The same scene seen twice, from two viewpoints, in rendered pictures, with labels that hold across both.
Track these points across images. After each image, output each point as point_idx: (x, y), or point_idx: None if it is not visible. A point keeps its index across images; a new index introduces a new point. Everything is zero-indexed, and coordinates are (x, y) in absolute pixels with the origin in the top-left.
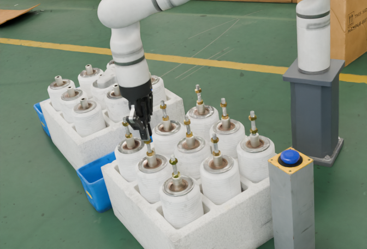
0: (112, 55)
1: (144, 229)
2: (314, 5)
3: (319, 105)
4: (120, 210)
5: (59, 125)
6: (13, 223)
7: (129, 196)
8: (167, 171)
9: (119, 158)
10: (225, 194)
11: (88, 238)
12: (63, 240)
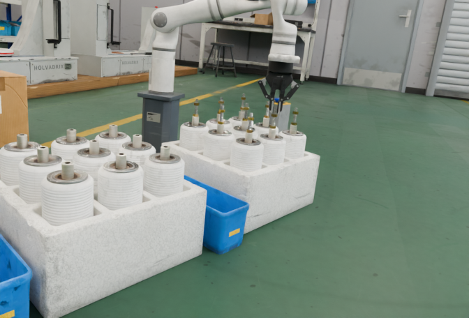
0: (292, 38)
1: (292, 185)
2: (176, 41)
3: (178, 114)
4: (261, 207)
5: (149, 208)
6: (275, 309)
7: (285, 166)
8: None
9: (262, 149)
10: None
11: (278, 245)
12: (287, 260)
